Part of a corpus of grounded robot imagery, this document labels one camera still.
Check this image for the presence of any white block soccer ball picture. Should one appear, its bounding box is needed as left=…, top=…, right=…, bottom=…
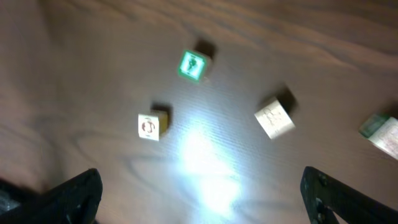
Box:
left=137, top=110, right=169, bottom=141

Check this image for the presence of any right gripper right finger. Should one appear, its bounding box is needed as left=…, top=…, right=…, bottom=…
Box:
left=300, top=166, right=397, bottom=223

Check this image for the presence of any green edged alphabet block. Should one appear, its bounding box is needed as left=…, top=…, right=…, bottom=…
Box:
left=177, top=49, right=213, bottom=82

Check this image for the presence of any white block red edge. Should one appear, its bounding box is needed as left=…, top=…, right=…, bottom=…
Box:
left=359, top=114, right=397, bottom=159

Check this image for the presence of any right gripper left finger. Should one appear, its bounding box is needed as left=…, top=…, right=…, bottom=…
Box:
left=1, top=169, right=103, bottom=224

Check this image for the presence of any white block dragonfly picture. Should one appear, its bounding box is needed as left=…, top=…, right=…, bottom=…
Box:
left=254, top=97, right=295, bottom=139

